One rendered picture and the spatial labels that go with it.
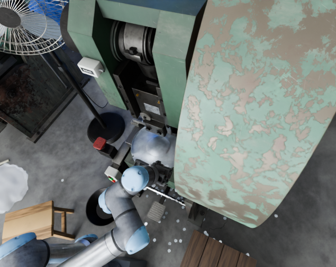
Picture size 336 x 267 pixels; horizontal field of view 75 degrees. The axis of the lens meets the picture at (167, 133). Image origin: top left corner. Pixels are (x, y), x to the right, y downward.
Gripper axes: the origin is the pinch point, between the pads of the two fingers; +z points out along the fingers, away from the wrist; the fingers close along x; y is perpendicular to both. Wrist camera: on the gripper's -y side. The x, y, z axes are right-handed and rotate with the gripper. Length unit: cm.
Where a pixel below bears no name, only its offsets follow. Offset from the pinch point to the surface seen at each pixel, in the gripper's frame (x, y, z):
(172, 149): 9.7, -1.9, 13.6
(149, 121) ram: 19.5, -12.0, -3.1
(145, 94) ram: 28.5, -10.5, -19.2
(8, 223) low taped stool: -77, -98, 23
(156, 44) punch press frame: 37, 2, -47
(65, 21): 42, -37, -40
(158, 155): 4.5, -6.9, 10.5
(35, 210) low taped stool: -64, -86, 29
